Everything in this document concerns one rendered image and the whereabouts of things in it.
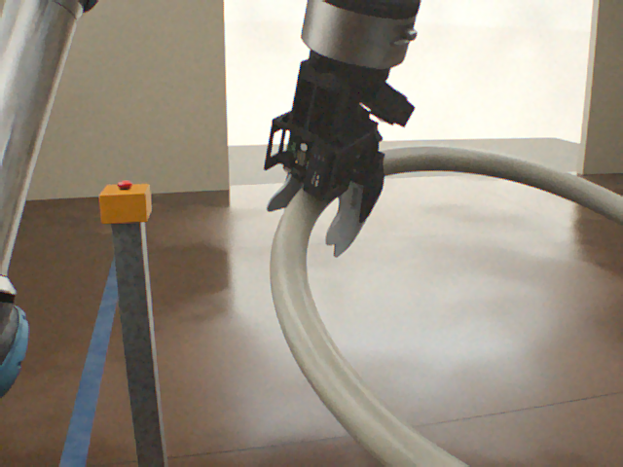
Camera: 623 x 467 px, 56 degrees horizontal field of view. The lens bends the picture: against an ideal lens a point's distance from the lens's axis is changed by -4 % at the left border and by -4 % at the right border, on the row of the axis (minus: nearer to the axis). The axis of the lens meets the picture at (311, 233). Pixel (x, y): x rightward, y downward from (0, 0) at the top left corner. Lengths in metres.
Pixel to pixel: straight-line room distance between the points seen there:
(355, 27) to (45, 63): 0.59
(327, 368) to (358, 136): 0.22
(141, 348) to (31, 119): 1.00
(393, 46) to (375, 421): 0.28
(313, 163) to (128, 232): 1.19
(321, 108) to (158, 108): 6.03
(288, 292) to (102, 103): 6.15
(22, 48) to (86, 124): 5.65
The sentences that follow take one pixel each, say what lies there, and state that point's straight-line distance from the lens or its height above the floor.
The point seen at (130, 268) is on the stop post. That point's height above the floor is 0.87.
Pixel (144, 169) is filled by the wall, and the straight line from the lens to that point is 6.61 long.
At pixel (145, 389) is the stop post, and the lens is 1.86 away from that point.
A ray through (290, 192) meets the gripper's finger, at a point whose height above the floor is 1.29.
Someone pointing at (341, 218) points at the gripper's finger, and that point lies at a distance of 0.58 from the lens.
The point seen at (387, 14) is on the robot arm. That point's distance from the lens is 0.48.
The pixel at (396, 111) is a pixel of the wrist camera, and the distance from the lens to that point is 0.60.
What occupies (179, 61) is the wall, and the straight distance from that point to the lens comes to 6.50.
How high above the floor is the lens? 1.42
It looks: 17 degrees down
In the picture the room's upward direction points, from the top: straight up
